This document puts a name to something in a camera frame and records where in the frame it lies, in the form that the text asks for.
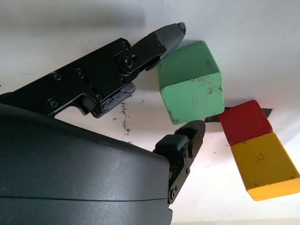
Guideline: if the black tape strip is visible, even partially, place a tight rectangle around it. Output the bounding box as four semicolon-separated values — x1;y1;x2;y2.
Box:
203;106;274;124

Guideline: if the red wooden cube block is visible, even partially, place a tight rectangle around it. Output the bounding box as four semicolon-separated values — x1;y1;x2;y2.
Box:
219;99;274;146

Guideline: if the green wooden cube block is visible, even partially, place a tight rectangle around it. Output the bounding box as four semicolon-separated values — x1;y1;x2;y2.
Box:
156;40;225;125

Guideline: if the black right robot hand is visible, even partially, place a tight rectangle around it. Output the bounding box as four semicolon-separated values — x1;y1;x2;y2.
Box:
0;22;207;225

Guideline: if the yellow wooden cube block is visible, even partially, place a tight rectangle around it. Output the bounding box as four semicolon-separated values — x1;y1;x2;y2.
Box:
229;132;300;202

